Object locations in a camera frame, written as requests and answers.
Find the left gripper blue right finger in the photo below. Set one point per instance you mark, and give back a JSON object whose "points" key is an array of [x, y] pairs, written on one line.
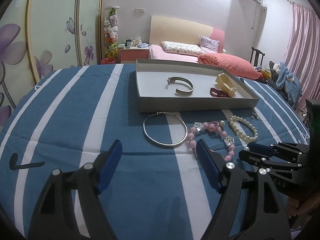
{"points": [[264, 217]]}

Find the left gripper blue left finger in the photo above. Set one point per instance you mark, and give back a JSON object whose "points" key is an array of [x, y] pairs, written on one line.
{"points": [[54, 216]]}

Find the thin silver round bangle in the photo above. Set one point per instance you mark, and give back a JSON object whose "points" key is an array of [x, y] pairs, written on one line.
{"points": [[165, 129]]}

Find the grey shallow cardboard tray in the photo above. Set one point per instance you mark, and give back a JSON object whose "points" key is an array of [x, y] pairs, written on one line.
{"points": [[155, 95]]}

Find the silver cuff bangle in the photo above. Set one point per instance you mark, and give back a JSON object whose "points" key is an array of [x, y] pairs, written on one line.
{"points": [[184, 86]]}

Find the blue plush garment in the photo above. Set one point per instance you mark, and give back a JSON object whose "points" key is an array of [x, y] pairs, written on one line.
{"points": [[288, 81]]}

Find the blue white striped tablecloth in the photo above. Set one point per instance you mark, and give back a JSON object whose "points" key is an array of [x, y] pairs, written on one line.
{"points": [[156, 193]]}

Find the pink curtain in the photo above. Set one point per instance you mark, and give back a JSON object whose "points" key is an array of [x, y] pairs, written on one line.
{"points": [[302, 55]]}

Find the dark wooden chair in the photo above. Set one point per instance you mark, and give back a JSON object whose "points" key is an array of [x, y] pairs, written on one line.
{"points": [[256, 57]]}

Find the folded coral pink quilt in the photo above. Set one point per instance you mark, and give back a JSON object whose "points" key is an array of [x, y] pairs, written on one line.
{"points": [[233, 64]]}

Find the purple small pillow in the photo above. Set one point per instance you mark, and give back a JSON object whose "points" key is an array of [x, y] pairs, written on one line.
{"points": [[209, 45]]}

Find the white patterned pillow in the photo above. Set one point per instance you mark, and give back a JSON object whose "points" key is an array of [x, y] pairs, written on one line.
{"points": [[182, 48]]}

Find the red mesh waste basket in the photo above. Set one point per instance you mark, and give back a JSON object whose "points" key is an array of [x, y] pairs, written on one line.
{"points": [[109, 60]]}

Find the pink bedside nightstand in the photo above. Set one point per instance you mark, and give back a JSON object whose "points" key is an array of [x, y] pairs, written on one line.
{"points": [[130, 55]]}

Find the bed with beige headboard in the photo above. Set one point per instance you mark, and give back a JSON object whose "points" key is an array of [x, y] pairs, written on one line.
{"points": [[188, 41]]}

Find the sliding floral wardrobe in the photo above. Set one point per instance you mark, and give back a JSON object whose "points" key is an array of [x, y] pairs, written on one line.
{"points": [[40, 36]]}

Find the hanging plush toy stack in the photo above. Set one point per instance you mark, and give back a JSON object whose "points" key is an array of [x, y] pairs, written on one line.
{"points": [[111, 31]]}

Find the white wall air conditioner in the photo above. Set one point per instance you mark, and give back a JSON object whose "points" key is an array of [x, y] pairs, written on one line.
{"points": [[252, 11]]}

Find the wall power socket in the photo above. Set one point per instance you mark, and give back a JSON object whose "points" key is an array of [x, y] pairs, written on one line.
{"points": [[140, 10]]}

